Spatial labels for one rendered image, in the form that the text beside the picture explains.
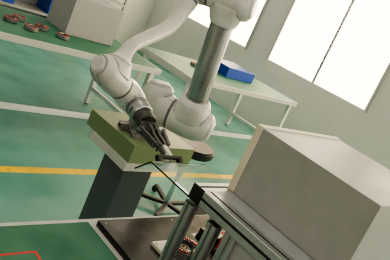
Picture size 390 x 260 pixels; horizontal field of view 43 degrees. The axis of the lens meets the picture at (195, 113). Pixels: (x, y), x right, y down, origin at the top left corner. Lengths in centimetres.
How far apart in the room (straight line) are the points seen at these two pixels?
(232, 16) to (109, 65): 58
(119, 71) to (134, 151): 57
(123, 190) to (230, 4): 103
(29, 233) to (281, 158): 76
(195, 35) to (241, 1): 653
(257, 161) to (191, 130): 96
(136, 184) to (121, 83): 80
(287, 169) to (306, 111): 568
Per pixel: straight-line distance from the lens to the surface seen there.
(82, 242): 160
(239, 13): 204
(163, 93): 231
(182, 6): 205
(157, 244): 168
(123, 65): 180
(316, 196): 125
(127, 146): 227
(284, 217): 130
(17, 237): 154
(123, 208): 252
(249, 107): 752
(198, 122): 225
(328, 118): 679
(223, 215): 128
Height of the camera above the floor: 159
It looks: 14 degrees down
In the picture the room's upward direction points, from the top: 24 degrees clockwise
